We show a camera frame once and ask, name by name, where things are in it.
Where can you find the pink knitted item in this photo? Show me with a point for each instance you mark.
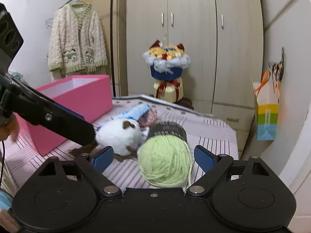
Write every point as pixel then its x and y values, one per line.
pixel 149 118

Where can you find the white fluffy plush keychain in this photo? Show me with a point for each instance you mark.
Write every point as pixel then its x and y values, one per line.
pixel 123 135

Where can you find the striped table cloth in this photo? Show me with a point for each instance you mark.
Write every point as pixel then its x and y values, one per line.
pixel 213 134

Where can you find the green yarn ball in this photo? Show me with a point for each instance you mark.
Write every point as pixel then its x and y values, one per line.
pixel 165 159

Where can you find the white wardrobe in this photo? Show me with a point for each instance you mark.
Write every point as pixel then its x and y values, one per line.
pixel 224 40

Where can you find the cream knitted cardigan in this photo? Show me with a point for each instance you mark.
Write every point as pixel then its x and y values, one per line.
pixel 77 44

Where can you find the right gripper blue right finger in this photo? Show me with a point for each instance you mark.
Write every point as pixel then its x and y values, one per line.
pixel 205 159

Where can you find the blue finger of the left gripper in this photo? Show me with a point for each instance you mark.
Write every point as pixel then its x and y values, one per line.
pixel 35 109

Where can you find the black clothes rack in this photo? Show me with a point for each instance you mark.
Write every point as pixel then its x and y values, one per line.
pixel 111 45

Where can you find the person's left hand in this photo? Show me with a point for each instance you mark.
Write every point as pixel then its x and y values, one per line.
pixel 11 128

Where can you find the pink cardboard box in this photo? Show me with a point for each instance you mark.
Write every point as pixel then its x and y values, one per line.
pixel 87 95

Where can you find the colourful paper gift bag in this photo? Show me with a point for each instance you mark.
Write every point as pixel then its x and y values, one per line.
pixel 266 95

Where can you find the gold flower bouquet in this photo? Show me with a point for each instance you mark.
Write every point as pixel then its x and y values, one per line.
pixel 167 64

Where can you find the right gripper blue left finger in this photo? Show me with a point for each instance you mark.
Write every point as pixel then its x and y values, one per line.
pixel 102 159

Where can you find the blue wet wipes pack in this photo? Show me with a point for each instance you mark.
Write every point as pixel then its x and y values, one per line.
pixel 134 113

